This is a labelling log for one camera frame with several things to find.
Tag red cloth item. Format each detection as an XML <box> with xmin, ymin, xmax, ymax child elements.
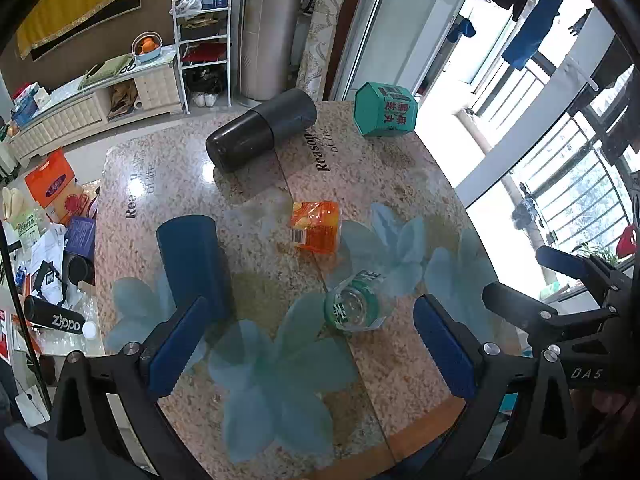
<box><xmin>181</xmin><ymin>44</ymin><xmax>226</xmax><ymax>66</ymax></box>

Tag orange snack packet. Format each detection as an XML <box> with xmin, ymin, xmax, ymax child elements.
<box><xmin>291</xmin><ymin>201</ymin><xmax>341</xmax><ymax>252</ymax></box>

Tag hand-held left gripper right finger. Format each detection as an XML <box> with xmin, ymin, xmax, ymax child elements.
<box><xmin>413</xmin><ymin>294</ymin><xmax>584</xmax><ymax>480</ymax></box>

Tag black cylindrical flask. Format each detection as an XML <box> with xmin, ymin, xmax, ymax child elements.
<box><xmin>205</xmin><ymin>88</ymin><xmax>318</xmax><ymax>173</ymax></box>

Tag bowl of oranges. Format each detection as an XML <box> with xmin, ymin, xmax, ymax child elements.
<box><xmin>131</xmin><ymin>31</ymin><xmax>164</xmax><ymax>63</ymax></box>

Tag red balcony item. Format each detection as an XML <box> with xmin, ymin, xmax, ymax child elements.
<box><xmin>616</xmin><ymin>225</ymin><xmax>639</xmax><ymax>259</ymax></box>

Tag yellow cloth hanging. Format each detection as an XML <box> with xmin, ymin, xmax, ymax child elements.
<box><xmin>15</xmin><ymin>0</ymin><xmax>151</xmax><ymax>61</ymax></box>

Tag silver standing air conditioner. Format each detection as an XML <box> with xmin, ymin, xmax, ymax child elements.
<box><xmin>239</xmin><ymin>0</ymin><xmax>310</xmax><ymax>107</ymax></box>

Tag green hexagonal box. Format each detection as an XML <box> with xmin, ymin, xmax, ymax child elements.
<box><xmin>353</xmin><ymin>81</ymin><xmax>420</xmax><ymax>137</ymax></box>

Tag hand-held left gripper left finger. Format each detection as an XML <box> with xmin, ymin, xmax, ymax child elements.
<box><xmin>47</xmin><ymin>296</ymin><xmax>211</xmax><ymax>480</ymax></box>

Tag white low cabinet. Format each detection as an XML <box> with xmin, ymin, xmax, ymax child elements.
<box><xmin>10</xmin><ymin>52</ymin><xmax>184</xmax><ymax>166</ymax></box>

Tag blue box on cabinet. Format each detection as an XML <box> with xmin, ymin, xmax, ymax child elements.
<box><xmin>11</xmin><ymin>91</ymin><xmax>41</xmax><ymax>126</ymax></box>

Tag black mug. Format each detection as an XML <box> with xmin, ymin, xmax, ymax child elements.
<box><xmin>62</xmin><ymin>254</ymin><xmax>96</xmax><ymax>286</ymax></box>

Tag orange shopping bag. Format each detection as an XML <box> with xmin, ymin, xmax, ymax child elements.
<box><xmin>25</xmin><ymin>149</ymin><xmax>87</xmax><ymax>226</ymax></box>

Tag person's right hand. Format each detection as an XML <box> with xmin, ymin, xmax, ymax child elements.
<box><xmin>575</xmin><ymin>389</ymin><xmax>640</xmax><ymax>456</ymax></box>

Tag balcony metal railing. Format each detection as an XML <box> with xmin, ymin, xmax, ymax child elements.
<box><xmin>470</xmin><ymin>55</ymin><xmax>640</xmax><ymax>271</ymax></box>

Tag clear cup with green label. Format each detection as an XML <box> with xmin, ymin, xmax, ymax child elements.
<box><xmin>324</xmin><ymin>270</ymin><xmax>390</xmax><ymax>333</ymax></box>

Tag blue hanging socks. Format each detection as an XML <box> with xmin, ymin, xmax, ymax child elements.
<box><xmin>446</xmin><ymin>19</ymin><xmax>477</xmax><ymax>43</ymax></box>

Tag white metal rack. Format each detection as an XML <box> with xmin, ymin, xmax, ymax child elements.
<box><xmin>171</xmin><ymin>0</ymin><xmax>233</xmax><ymax>113</ymax></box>

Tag dark blue cup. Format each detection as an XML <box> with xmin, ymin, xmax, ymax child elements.
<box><xmin>156</xmin><ymin>215</ymin><xmax>232</xmax><ymax>323</ymax></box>

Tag dark shoes on balcony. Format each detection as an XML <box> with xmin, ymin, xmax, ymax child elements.
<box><xmin>511</xmin><ymin>197</ymin><xmax>539</xmax><ymax>229</ymax></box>

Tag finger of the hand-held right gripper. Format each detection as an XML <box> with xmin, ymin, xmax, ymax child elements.
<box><xmin>536</xmin><ymin>246</ymin><xmax>624</xmax><ymax>297</ymax></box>
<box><xmin>482</xmin><ymin>282</ymin><xmax>618</xmax><ymax>347</ymax></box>

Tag dark blue flat box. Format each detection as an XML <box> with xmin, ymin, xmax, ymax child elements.
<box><xmin>64</xmin><ymin>216</ymin><xmax>97</xmax><ymax>261</ymax></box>

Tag blue hanging garment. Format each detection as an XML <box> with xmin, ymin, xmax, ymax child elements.
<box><xmin>501</xmin><ymin>0</ymin><xmax>568</xmax><ymax>71</ymax></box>

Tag brown paper bag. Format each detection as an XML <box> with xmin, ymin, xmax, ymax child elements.
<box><xmin>109</xmin><ymin>82</ymin><xmax>140</xmax><ymax>119</ymax></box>

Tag black printed bottle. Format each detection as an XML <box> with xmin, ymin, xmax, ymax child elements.
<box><xmin>22</xmin><ymin>295</ymin><xmax>86</xmax><ymax>333</ymax></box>

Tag patterned beige curtain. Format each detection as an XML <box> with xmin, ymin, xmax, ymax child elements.
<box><xmin>296</xmin><ymin>0</ymin><xmax>359</xmax><ymax>103</ymax></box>

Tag green folded cloth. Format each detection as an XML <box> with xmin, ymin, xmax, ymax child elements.
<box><xmin>82</xmin><ymin>55</ymin><xmax>134</xmax><ymax>86</ymax></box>

